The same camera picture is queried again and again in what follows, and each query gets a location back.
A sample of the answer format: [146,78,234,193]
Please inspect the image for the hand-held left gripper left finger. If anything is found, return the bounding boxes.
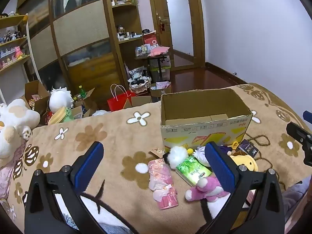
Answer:
[24,141,105,234]

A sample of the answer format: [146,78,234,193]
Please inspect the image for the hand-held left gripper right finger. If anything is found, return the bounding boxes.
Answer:
[204,141,285,234]

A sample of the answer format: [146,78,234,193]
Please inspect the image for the pink plush bear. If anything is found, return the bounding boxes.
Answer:
[185,175,231,202]

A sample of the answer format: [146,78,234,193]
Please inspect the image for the green tissue pack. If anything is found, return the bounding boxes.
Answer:
[175,156,212,186]

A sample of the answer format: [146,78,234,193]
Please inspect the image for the yellow plush toy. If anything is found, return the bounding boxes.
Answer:
[229,154,259,173]

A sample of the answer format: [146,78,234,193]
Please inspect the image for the printed cardboard box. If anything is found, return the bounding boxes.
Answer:
[160,88,253,153]

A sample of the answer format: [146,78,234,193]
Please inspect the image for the white fluffy plush toy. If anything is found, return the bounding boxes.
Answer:
[163,145,194,169]

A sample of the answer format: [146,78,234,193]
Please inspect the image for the pink packet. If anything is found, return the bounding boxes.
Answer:
[148,158,179,210]

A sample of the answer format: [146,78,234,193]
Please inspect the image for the small black packet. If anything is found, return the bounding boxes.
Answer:
[236,139,259,158]

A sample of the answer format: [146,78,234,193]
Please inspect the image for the green frog toy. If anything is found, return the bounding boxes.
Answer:
[48,106,74,125]

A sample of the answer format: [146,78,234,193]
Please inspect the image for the cardboard box with bottles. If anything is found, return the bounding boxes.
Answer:
[73,88,98,117]

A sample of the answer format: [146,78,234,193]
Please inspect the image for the grey cloth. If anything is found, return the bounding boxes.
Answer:
[283,175,312,222]

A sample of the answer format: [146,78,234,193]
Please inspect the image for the red paper bag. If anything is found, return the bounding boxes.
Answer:
[107,84,136,112]

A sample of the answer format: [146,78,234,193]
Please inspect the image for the round white-haired plush head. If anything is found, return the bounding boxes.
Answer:
[49,86,74,113]

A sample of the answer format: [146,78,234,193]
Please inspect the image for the pink printed cloth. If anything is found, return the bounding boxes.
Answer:
[0,146,27,200]

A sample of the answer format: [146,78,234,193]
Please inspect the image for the flat cardboard piece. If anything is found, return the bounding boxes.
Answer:
[123,96,153,110]

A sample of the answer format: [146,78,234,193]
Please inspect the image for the large white cat plush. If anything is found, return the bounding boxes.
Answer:
[0,99,41,161]

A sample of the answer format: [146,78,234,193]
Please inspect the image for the open brown cardboard box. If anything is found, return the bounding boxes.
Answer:
[24,80,51,116]

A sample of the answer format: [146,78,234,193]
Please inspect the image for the basket of plush toys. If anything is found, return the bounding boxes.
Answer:
[128,68,152,93]

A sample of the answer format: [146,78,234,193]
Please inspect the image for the small cardboard box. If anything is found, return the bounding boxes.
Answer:
[150,82,172,97]

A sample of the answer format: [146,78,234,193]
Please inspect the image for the clear storage bin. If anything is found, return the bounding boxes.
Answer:
[149,56,171,82]

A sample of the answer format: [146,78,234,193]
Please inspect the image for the wooden corner shelf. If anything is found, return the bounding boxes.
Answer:
[105,0,147,88]

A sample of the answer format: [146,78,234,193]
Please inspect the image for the small side table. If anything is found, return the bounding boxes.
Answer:
[135,45,171,83]

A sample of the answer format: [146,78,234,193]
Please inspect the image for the wooden display shelf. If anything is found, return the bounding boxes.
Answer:
[0,13,31,98]

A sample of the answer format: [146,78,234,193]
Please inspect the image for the pink papers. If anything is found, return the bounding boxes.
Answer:
[149,46,170,57]

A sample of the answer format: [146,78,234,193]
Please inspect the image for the wooden wardrobe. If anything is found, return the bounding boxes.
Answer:
[17,0,147,98]

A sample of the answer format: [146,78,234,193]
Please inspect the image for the red printed box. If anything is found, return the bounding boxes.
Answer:
[143,33,159,48]

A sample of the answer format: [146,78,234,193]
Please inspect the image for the wooden glass door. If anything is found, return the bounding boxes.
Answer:
[146,0,206,71]

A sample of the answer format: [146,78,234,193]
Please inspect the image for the brass door handle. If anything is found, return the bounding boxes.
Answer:
[158,16,169,32]

